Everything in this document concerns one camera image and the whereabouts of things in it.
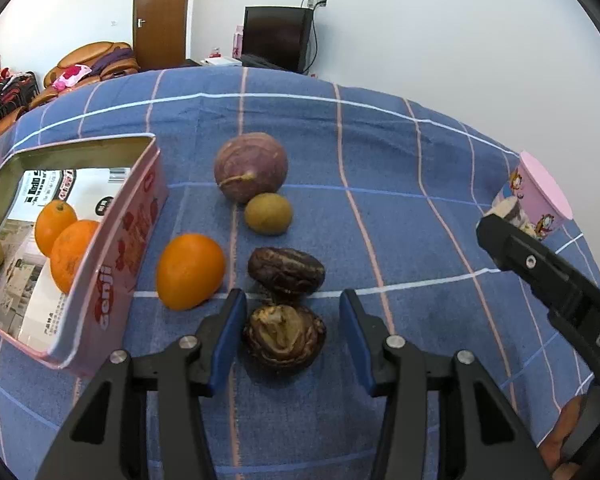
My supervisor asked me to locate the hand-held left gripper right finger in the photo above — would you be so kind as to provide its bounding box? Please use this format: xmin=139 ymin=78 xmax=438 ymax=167
xmin=339 ymin=288 xmax=553 ymax=480

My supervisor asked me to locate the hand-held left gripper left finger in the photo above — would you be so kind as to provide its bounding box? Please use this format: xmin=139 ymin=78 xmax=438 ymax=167
xmin=35 ymin=289 xmax=248 ymax=480

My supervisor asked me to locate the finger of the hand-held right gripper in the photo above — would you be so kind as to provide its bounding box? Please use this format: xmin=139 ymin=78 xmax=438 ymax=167
xmin=476 ymin=215 xmax=600 ymax=311

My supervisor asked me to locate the dark brown chestnut pale patch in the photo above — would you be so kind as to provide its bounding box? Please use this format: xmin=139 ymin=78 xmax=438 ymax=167
xmin=243 ymin=303 xmax=327 ymax=373

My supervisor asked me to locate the orange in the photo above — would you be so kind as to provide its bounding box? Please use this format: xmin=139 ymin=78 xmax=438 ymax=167
xmin=156 ymin=233 xmax=226 ymax=311
xmin=34 ymin=200 xmax=78 ymax=257
xmin=50 ymin=220 xmax=101 ymax=295

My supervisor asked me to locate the pink metal tin box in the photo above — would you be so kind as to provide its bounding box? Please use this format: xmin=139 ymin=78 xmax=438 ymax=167
xmin=0 ymin=134 xmax=170 ymax=378

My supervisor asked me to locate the purple passion fruit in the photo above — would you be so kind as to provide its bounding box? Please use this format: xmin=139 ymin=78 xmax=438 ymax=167
xmin=214 ymin=131 xmax=289 ymax=204

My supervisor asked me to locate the person's right hand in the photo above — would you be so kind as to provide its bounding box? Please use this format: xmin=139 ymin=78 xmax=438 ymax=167
xmin=537 ymin=395 xmax=588 ymax=480

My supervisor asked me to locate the pink cartoon paper cup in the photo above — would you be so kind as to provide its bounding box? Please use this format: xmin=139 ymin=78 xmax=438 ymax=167
xmin=491 ymin=151 xmax=574 ymax=241

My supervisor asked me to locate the purple blanket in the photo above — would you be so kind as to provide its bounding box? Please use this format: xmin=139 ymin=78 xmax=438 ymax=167
xmin=87 ymin=49 xmax=133 ymax=76

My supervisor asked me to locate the black television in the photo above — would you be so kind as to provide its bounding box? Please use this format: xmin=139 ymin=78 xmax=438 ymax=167
xmin=241 ymin=6 xmax=314 ymax=73

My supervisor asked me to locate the orange leather sofa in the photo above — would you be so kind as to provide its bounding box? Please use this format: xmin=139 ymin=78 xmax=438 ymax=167
xmin=0 ymin=89 xmax=61 ymax=138

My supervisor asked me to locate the pink floral cushion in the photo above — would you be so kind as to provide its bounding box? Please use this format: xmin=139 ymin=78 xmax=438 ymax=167
xmin=55 ymin=64 xmax=92 ymax=91

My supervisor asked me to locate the orange leather armchair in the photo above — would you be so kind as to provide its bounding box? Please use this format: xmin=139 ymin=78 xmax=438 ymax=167
xmin=44 ymin=41 xmax=141 ymax=93

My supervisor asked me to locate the black rack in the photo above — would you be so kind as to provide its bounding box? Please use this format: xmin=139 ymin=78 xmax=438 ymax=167
xmin=0 ymin=55 xmax=33 ymax=121

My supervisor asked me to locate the brown wooden door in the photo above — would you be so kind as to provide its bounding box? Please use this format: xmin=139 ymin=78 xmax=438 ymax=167
xmin=132 ymin=0 xmax=193 ymax=72

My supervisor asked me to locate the black power cable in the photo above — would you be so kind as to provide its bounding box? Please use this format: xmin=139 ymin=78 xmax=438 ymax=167
xmin=307 ymin=7 xmax=320 ymax=78

